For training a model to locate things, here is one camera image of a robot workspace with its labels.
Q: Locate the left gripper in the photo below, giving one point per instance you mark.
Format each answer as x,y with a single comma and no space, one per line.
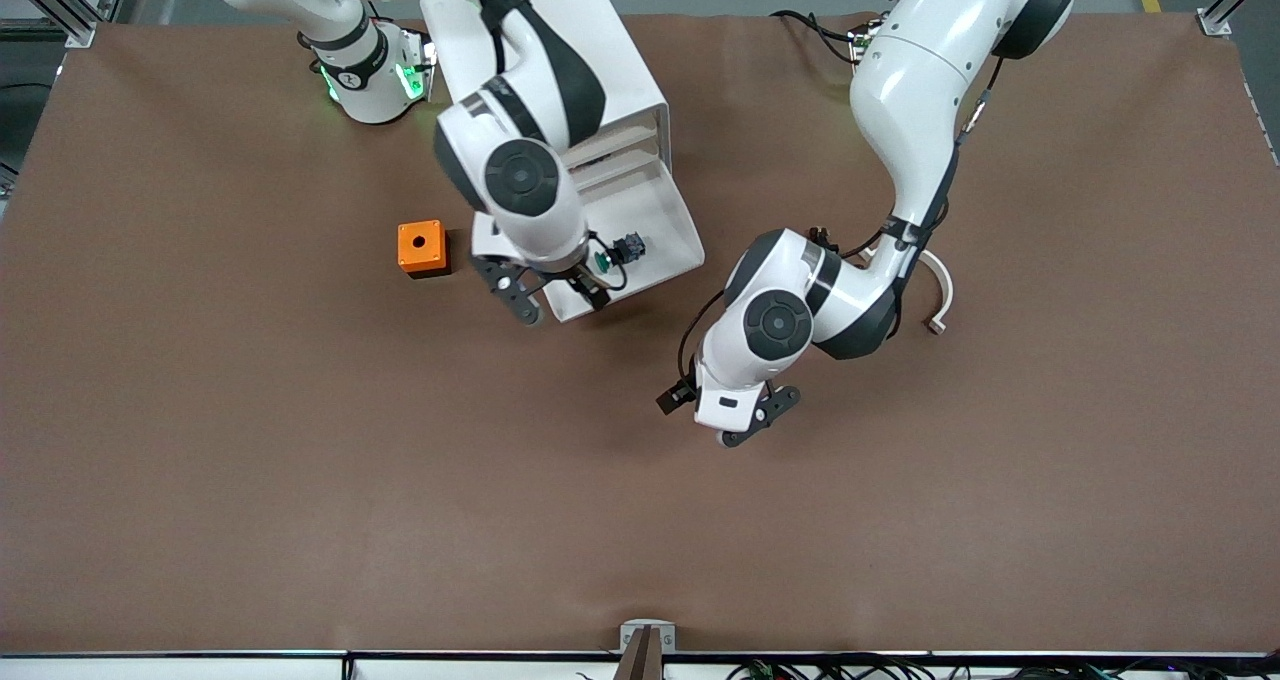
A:
678,394

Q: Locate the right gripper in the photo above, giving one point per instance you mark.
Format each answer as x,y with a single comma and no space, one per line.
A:
590,287

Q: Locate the green push button switch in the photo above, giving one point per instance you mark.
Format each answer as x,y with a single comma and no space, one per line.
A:
630,248

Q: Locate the white plastic drawer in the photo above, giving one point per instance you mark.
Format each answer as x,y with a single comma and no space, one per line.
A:
640,180
665,230
630,136
635,158

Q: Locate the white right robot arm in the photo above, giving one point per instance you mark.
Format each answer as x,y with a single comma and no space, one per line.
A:
462,150

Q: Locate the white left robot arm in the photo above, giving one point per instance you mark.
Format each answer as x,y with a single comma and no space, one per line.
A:
910,90

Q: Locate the white drawer cabinet shell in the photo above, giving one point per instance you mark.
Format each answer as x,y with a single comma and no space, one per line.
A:
620,50

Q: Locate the orange box with hole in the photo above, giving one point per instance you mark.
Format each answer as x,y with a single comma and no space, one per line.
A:
435,235

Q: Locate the black and red small part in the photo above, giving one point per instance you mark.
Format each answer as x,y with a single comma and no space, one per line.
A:
595,163

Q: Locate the white curved plastic bracket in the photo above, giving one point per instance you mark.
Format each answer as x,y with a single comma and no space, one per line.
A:
945,295

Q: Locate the grey metal bracket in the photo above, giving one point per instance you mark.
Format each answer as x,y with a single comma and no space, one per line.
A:
630,632

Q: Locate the dark brown post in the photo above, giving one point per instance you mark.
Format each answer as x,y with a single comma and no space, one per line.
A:
640,660

